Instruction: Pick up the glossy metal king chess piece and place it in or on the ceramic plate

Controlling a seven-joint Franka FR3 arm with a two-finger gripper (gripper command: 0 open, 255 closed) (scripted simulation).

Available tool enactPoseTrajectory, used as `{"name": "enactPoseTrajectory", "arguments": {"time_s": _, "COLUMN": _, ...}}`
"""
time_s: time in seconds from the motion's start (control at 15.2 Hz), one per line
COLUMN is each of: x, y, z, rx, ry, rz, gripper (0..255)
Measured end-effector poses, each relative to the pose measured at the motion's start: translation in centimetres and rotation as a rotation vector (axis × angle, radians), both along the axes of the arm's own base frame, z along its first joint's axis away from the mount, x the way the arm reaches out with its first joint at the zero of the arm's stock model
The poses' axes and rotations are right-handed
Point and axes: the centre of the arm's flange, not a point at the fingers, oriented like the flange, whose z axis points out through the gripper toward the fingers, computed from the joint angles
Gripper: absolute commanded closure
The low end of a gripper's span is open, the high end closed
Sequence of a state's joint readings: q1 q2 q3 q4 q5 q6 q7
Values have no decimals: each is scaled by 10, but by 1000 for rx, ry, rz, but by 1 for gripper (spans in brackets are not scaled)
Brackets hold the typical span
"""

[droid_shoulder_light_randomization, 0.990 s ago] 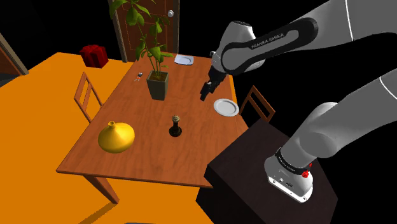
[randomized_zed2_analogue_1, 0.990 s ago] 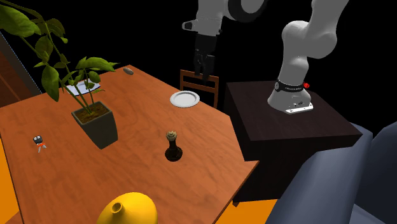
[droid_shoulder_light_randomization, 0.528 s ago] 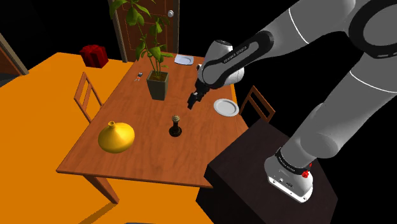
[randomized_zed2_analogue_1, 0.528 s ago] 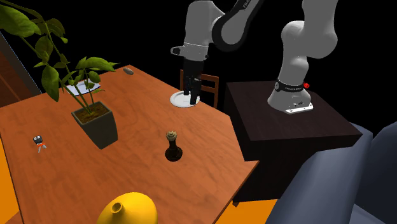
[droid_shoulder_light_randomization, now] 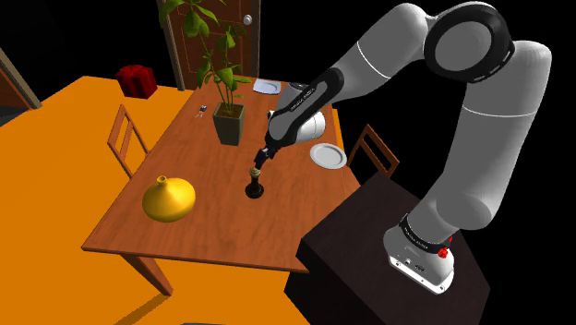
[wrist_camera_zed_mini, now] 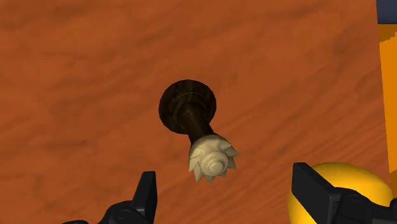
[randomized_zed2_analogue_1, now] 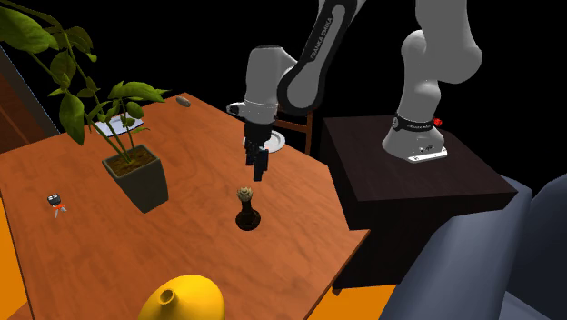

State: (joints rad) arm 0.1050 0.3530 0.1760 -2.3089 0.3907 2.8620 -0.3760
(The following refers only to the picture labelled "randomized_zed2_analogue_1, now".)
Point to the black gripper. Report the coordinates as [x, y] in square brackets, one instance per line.
[258, 131]

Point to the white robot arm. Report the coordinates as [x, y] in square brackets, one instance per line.
[421, 88]

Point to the white plate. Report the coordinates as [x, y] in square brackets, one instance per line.
[277, 142]

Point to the brown wooden chair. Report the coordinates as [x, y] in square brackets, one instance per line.
[297, 126]

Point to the black chess piece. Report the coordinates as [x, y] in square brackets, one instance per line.
[247, 212]

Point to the grey oval stone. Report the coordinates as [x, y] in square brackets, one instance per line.
[183, 101]

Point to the brown wooden table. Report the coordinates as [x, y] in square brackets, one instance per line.
[186, 239]

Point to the green plant in grey pot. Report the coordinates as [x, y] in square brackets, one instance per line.
[137, 177]

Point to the dark wooden robot stand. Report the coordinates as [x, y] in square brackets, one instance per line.
[398, 195]

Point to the white paper sheet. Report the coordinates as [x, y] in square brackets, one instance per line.
[102, 127]

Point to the yellow vase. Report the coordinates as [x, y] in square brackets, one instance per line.
[186, 301]

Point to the black car key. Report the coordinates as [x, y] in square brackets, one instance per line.
[55, 201]

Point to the blue grey sofa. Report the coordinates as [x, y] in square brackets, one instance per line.
[478, 261]

